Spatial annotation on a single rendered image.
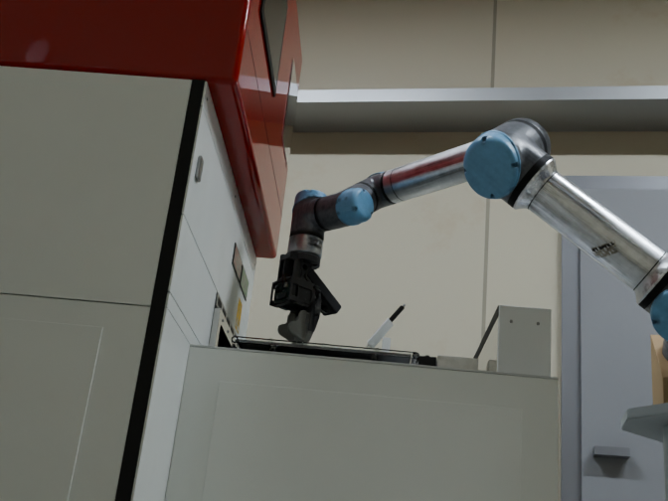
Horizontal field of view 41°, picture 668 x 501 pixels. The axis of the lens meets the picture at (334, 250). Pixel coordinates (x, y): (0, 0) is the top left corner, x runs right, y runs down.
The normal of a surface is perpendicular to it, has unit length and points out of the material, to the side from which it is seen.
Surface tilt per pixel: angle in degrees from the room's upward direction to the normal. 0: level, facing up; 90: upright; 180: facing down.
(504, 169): 124
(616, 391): 90
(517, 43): 90
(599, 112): 180
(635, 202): 90
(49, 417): 90
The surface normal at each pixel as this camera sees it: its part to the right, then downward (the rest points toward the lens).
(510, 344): -0.02, -0.37
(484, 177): -0.65, 0.24
